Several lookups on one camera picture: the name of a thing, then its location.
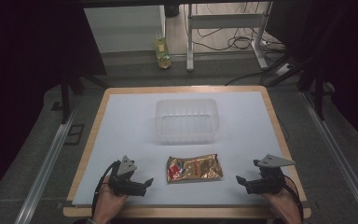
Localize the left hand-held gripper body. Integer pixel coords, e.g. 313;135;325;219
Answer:
107;155;147;198

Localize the golden snack packet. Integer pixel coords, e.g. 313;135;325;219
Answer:
166;153;225;184

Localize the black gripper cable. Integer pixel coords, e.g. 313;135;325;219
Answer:
282;175;305;219
90;160;121;217

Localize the person's left hand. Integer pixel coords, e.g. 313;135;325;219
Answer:
92;175;129;224

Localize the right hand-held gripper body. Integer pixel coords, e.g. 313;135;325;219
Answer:
244;154;296;195

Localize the black floor plate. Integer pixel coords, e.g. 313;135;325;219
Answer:
63;123;86;147

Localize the aluminium floor rail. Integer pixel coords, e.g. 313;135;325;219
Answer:
13;106;77;224
300;91;358;224

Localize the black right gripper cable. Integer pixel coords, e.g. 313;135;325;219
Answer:
282;175;305;219

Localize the person's right hand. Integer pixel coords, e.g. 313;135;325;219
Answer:
262;186;303;224

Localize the white table mat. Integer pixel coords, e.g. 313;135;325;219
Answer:
72;91;308;206

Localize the black floor cable bundle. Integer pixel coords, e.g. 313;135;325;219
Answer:
195;2;264;52

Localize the white metal desk frame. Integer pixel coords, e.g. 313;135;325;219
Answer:
186;2;274;73

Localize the white cabinet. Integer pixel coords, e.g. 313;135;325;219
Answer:
83;5;167;54

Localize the white power strip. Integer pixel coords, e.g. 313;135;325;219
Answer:
260;37;286;49

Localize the yellow drink bottle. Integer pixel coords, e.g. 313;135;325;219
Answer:
154;30;172;70

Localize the clear plastic container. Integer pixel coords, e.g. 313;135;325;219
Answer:
154;98;221;146

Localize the black metal stand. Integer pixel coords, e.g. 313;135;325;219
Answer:
297;59;335;121
58;73;108;126

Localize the single black floor cable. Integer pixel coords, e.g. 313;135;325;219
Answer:
224;71;265;87

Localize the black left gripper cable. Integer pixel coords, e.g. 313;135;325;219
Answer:
90;160;121;217

